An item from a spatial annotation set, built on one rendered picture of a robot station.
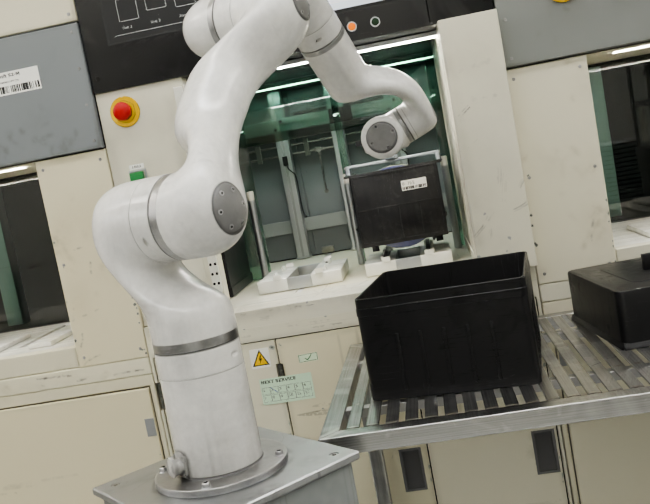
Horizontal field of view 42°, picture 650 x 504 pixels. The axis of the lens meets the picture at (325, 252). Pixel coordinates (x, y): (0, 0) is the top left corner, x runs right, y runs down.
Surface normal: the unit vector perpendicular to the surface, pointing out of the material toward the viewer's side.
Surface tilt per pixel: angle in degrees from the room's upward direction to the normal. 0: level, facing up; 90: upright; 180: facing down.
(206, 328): 89
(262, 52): 111
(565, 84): 90
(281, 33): 117
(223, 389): 90
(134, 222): 85
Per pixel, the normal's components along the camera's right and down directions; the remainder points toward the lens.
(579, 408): -0.11, 0.12
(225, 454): 0.29, 0.05
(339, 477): 0.62, -0.03
